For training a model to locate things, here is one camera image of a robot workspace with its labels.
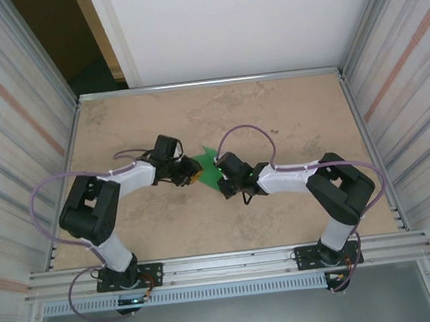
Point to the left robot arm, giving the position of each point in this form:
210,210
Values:
86,211

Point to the aluminium table edge rail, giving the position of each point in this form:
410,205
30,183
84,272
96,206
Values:
211,83

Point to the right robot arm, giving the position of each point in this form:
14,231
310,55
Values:
339,187

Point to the wide aluminium mounting rail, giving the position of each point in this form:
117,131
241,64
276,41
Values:
228,260

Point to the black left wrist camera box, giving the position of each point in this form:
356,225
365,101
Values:
168,148

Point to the aluminium side frame rail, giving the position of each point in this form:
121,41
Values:
65,152
373,145

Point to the translucent corrugated side panel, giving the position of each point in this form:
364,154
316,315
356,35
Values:
10,169
419,111

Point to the beige door frame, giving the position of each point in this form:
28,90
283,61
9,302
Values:
106,38

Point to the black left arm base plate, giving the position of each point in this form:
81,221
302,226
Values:
153,275

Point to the green cloth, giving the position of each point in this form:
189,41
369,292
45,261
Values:
208,171

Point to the grey metal shelf sheet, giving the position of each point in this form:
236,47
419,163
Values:
234,321

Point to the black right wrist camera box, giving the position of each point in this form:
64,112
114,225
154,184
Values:
232,165

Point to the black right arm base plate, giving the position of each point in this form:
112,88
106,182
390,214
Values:
306,258

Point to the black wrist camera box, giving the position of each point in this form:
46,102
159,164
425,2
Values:
232,165
168,148

